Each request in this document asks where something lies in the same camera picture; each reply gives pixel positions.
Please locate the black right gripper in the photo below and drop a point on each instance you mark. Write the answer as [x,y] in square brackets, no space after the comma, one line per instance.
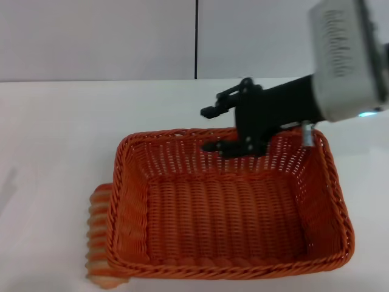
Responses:
[273,106]

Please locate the orange woven plastic basket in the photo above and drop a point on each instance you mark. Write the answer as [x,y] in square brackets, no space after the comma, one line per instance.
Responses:
[225,213]

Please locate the orange white striped bread roll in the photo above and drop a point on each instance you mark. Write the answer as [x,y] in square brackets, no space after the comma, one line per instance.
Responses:
[97,219]

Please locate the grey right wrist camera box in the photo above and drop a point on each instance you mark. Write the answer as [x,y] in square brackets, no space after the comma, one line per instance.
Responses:
[343,61]

